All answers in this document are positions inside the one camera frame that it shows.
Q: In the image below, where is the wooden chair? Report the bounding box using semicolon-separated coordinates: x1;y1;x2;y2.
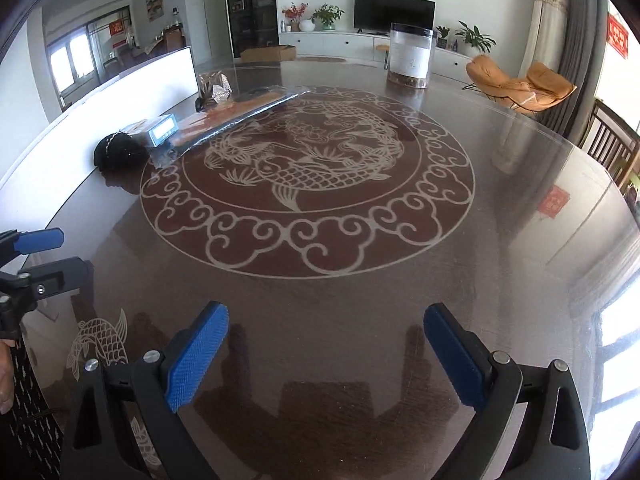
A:
585;99;640;196

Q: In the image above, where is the grey curtain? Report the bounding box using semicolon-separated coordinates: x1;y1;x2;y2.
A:
542;0;608;138

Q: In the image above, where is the clear jar with black lid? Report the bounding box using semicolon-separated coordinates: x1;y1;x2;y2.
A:
387;22;437;90

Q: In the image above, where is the orange lounge chair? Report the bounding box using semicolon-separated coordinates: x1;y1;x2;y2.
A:
462;55;577;117

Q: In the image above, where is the person's black patterned clothing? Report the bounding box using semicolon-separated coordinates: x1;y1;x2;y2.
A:
10;345;68;480

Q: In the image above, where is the bushy green potted plant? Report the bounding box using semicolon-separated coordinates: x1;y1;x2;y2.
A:
312;4;345;32

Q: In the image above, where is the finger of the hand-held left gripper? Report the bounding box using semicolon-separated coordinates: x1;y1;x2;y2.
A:
0;228;65;264
0;256;94;312

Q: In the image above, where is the white television cabinet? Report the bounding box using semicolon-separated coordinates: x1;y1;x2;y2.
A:
278;30;473;81

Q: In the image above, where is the white partition board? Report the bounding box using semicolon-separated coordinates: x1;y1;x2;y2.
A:
0;46;199;241

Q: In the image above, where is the red window decoration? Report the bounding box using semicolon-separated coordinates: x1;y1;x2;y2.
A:
606;12;630;61

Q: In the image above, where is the white door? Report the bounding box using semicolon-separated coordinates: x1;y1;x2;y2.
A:
200;0;226;58

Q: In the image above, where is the dark wooden desktop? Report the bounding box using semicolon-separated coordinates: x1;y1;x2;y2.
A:
0;57;640;480

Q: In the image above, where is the large leafy potted plant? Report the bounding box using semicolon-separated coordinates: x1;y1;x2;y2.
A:
455;21;497;55

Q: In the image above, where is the orange flat plastic packet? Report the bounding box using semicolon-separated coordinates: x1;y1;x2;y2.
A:
150;87;315;170

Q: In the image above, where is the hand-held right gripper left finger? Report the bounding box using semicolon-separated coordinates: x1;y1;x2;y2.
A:
64;301;231;480

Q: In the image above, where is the black television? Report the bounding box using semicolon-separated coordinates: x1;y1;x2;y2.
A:
354;0;436;33

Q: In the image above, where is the white and blue box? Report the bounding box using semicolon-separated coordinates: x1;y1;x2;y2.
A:
120;115;182;150

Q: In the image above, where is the red flower bouquet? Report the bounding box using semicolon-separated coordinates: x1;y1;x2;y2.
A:
281;2;308;32

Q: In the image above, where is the person's left hand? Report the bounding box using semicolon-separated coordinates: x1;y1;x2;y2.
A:
0;340;16;415

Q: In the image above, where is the black velvet pearl hair band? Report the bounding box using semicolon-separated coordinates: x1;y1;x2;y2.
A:
94;131;151;175

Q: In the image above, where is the cardboard box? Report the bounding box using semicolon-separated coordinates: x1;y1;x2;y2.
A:
240;45;297;62

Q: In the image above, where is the translucent brown hair claw clip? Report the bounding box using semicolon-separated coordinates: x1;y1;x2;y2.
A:
197;72;223;98

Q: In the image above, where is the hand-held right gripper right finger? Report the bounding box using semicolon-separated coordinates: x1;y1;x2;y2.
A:
423;302;593;480

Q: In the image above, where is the glass display cabinet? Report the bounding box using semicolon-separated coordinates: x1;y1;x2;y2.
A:
223;0;278;61

